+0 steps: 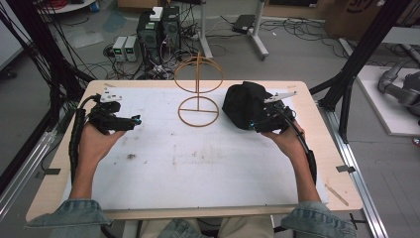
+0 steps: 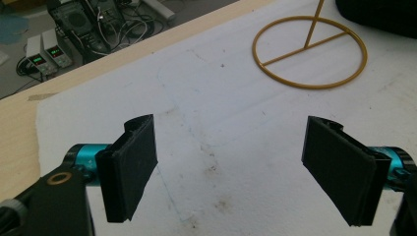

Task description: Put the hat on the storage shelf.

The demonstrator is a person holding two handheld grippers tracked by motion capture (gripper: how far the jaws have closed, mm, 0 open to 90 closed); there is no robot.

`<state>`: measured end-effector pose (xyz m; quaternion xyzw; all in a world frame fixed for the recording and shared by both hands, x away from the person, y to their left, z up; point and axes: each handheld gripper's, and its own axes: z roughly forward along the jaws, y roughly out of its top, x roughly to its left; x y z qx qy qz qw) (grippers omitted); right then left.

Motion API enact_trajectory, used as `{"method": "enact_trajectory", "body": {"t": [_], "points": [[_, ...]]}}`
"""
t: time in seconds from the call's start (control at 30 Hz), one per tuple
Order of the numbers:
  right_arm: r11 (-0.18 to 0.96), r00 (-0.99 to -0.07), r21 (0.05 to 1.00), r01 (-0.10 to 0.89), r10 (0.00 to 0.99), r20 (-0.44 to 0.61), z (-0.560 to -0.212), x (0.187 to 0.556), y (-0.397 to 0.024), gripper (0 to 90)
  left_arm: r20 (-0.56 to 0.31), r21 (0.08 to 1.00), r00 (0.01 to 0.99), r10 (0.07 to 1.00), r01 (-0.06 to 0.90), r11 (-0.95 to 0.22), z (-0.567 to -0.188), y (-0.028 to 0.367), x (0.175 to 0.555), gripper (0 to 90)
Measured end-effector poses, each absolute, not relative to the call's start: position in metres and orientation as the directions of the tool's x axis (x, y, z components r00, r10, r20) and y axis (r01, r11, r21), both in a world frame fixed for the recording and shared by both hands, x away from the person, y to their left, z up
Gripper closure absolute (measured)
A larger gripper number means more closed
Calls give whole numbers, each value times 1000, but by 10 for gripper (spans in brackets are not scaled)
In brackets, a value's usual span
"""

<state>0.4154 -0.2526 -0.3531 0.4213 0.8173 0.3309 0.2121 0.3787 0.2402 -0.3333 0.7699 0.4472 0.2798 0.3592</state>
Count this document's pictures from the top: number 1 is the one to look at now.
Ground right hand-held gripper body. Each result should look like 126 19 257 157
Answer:
260 90 297 134

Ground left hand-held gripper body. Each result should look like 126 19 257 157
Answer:
87 91 137 136

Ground black hat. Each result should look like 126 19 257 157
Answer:
221 80 282 131

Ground person's left hand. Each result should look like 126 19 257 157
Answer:
78 122 127 168

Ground person's right hand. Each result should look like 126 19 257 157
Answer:
262 120 307 163

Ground grey power supply unit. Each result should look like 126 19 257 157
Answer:
111 36 129 62
124 35 141 63

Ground white table mat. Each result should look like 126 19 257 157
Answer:
61 86 330 211

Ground black computer tower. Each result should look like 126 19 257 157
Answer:
160 5 182 52
136 10 163 66

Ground grey tape piece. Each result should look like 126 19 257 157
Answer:
35 168 62 180
335 164 357 174

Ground black flat device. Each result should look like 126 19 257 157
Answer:
231 14 257 35

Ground thin wooden stick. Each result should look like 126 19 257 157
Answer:
324 183 350 207

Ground white base board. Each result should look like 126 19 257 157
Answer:
356 64 420 137

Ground white box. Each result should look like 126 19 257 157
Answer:
149 6 164 23

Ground right denim sleeve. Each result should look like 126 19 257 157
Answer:
280 200 359 238

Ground person's beige trousers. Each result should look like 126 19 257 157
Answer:
138 215 275 238

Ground round white table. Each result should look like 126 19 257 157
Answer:
37 0 97 15

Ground cardboard box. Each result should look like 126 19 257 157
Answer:
322 0 394 42

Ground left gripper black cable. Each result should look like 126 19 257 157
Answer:
67 93 101 184

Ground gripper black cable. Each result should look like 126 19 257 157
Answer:
67 93 101 184
279 110 319 186

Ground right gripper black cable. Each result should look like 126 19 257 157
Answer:
279 110 319 186

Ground copper wire stand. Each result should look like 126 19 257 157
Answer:
173 52 225 129

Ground white metal table frame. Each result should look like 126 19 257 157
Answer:
197 0 270 61

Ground black frame post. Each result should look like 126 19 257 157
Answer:
309 0 414 144
5 0 87 133

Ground aluminium rail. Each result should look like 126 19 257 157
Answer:
0 127 62 222
316 98 390 238

